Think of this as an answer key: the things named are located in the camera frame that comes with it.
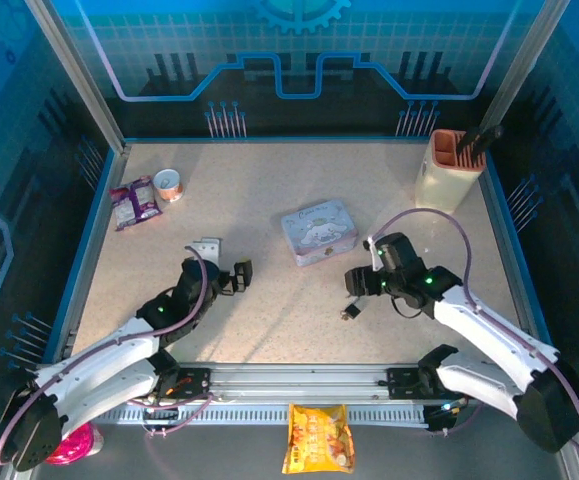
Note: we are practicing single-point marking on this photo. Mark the cream knife block orange top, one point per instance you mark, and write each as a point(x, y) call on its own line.
point(444, 185)

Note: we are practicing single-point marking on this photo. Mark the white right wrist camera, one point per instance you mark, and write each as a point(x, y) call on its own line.
point(371, 246)

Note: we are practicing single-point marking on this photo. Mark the yellow snack bag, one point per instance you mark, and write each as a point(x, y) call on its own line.
point(319, 440)

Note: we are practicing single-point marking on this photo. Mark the magenta shiny plastic object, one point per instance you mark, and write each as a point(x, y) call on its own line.
point(81, 445)

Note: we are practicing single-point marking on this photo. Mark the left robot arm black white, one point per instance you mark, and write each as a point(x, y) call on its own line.
point(94, 360)

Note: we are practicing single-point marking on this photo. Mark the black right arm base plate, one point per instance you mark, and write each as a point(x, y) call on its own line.
point(401, 382)

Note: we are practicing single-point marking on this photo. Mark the purple snack bag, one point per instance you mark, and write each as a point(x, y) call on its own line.
point(136, 202)

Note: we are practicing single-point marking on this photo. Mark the light blue cartoon tin box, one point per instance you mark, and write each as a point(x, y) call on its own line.
point(319, 232)

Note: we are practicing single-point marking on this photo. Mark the small open tin can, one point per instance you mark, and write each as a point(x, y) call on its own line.
point(168, 184)

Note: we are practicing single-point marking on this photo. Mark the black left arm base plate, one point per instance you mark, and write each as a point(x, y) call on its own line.
point(196, 382)

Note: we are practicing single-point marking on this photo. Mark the aluminium frame post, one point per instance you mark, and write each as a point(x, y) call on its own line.
point(79, 85)
point(524, 65)

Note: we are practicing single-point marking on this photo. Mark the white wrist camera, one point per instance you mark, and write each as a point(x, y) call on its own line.
point(208, 248)
point(371, 246)

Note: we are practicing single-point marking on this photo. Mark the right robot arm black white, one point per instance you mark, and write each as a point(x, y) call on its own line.
point(489, 330)

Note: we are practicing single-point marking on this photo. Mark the aluminium mounting rail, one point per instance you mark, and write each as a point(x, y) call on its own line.
point(294, 382)

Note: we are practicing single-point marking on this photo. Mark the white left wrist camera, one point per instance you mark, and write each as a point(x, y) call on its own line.
point(208, 248)

